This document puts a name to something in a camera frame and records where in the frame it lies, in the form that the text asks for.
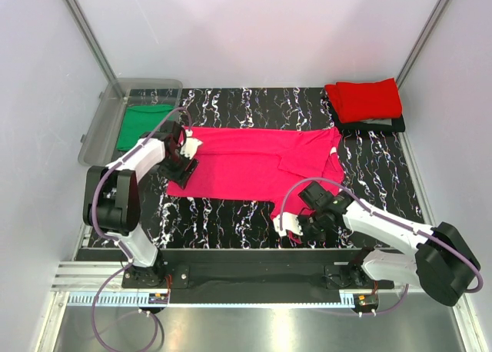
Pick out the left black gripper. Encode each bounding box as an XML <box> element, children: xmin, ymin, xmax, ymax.
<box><xmin>157</xmin><ymin>148</ymin><xmax>198</xmax><ymax>189</ymax></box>

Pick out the pink t shirt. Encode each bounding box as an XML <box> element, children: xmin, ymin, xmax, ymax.
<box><xmin>167</xmin><ymin>127</ymin><xmax>344</xmax><ymax>218</ymax></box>

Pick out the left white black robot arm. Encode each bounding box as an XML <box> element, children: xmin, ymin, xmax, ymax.
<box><xmin>83</xmin><ymin>121</ymin><xmax>203</xmax><ymax>287</ymax></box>

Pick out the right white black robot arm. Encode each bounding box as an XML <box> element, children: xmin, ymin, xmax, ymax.
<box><xmin>294</xmin><ymin>181</ymin><xmax>483</xmax><ymax>307</ymax></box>

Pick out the green t shirt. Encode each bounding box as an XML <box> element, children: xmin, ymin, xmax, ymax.
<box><xmin>116</xmin><ymin>105</ymin><xmax>174</xmax><ymax>151</ymax></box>

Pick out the clear plastic bin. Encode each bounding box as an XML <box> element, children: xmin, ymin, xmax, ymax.
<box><xmin>78</xmin><ymin>78</ymin><xmax>183</xmax><ymax>166</ymax></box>

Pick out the right orange connector board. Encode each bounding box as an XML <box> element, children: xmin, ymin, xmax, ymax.
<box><xmin>357</xmin><ymin>294</ymin><xmax>379</xmax><ymax>306</ymax></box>

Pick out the orange connector board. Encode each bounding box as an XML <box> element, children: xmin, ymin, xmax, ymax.
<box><xmin>357</xmin><ymin>294</ymin><xmax>379</xmax><ymax>306</ymax></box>
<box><xmin>148</xmin><ymin>293</ymin><xmax>168</xmax><ymax>304</ymax></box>

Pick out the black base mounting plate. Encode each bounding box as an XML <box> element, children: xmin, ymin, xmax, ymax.
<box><xmin>121</xmin><ymin>247</ymin><xmax>394</xmax><ymax>305</ymax></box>

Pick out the folded black t shirt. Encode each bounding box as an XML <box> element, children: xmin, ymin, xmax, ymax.
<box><xmin>335</xmin><ymin>116</ymin><xmax>406</xmax><ymax>133</ymax></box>

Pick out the folded red t shirt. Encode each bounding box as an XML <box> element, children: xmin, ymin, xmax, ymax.
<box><xmin>324</xmin><ymin>78</ymin><xmax>402</xmax><ymax>124</ymax></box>

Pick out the left orange connector board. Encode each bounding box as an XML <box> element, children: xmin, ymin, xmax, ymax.
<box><xmin>148</xmin><ymin>293</ymin><xmax>168</xmax><ymax>304</ymax></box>

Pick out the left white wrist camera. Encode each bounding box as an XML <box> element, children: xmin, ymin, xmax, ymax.
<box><xmin>178</xmin><ymin>130</ymin><xmax>203</xmax><ymax>160</ymax></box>

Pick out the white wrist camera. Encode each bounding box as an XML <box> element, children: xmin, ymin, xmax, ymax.
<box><xmin>273</xmin><ymin>212</ymin><xmax>303</xmax><ymax>237</ymax></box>
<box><xmin>178</xmin><ymin>130</ymin><xmax>203</xmax><ymax>160</ymax></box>

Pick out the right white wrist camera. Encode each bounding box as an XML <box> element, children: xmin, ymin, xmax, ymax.
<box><xmin>273</xmin><ymin>212</ymin><xmax>303</xmax><ymax>237</ymax></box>

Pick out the aluminium frame rail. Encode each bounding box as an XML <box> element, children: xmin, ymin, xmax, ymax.
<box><xmin>52</xmin><ymin>262</ymin><xmax>128</xmax><ymax>290</ymax></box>

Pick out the white slotted cable duct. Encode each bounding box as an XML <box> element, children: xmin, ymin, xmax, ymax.
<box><xmin>68</xmin><ymin>292</ymin><xmax>167</xmax><ymax>307</ymax></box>

